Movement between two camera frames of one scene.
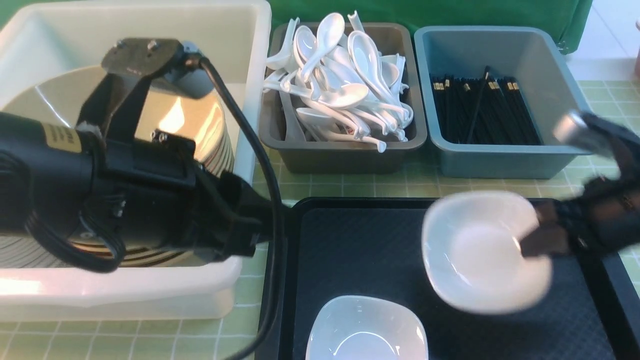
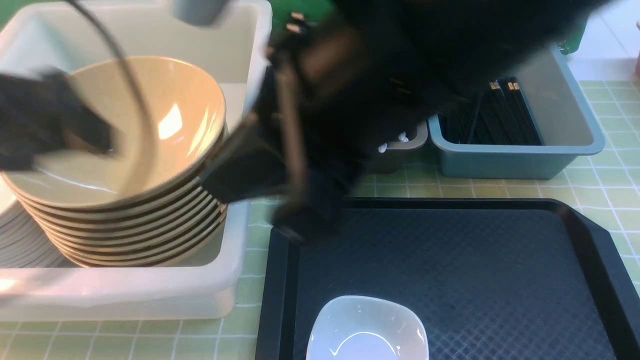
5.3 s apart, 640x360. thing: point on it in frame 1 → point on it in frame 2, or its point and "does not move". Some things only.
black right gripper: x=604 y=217 → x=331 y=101
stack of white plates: x=22 y=251 does not move
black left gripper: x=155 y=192 → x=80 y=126
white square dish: x=363 y=327 does not move
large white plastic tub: x=41 y=40 does not move
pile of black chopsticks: x=487 y=110 does not move
